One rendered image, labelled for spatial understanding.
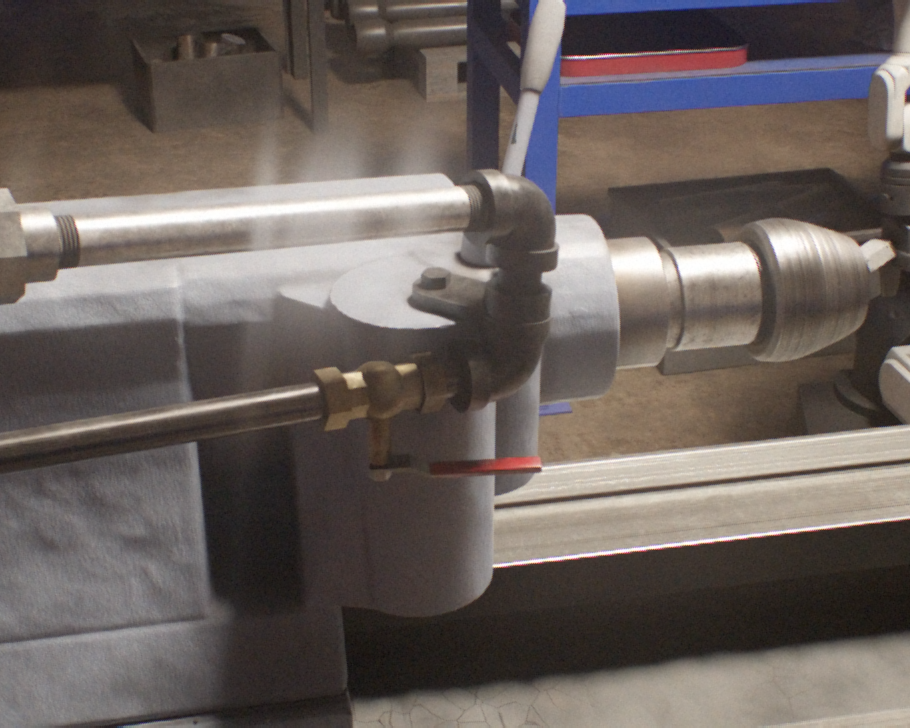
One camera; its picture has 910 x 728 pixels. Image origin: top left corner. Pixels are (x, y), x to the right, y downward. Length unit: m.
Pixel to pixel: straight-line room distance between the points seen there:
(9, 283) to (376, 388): 0.19
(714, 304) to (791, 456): 0.37
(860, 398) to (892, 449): 1.46
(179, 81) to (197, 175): 0.42
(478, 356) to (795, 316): 0.26
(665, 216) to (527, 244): 2.59
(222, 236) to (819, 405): 2.18
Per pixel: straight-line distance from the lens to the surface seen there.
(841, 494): 1.24
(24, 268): 0.60
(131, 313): 0.79
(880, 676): 1.24
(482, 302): 0.74
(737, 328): 0.92
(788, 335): 0.92
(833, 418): 2.72
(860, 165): 4.43
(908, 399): 2.57
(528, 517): 1.18
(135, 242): 0.62
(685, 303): 0.90
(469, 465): 0.74
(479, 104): 3.22
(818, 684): 1.22
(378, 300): 0.76
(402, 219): 0.67
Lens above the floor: 1.48
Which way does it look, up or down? 28 degrees down
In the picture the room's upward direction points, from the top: straight up
